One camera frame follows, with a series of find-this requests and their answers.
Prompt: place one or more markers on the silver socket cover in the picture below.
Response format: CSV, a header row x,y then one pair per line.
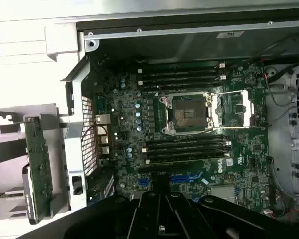
x,y
248,107

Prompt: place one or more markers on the black expansion slot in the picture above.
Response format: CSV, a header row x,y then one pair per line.
x,y
164,168

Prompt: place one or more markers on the black RAM slot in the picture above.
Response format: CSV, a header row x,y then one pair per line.
x,y
189,154
187,149
147,161
189,143
182,65
182,72
182,78
182,84

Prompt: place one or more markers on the CPU socket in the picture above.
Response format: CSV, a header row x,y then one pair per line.
x,y
189,113

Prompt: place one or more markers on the black and silver PC case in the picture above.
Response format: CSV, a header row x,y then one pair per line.
x,y
164,47

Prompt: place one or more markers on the gray plastic parts rack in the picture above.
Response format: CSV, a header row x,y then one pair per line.
x,y
5,149

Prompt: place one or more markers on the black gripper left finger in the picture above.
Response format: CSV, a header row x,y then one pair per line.
x,y
102,219

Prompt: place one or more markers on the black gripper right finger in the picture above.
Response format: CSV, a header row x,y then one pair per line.
x,y
239,219

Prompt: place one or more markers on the blue expansion slot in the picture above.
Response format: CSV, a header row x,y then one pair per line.
x,y
179,179

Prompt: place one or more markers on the green motherboard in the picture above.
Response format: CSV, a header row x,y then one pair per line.
x,y
251,149

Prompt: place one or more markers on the silver chipset heatsink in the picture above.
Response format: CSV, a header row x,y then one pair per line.
x,y
223,193

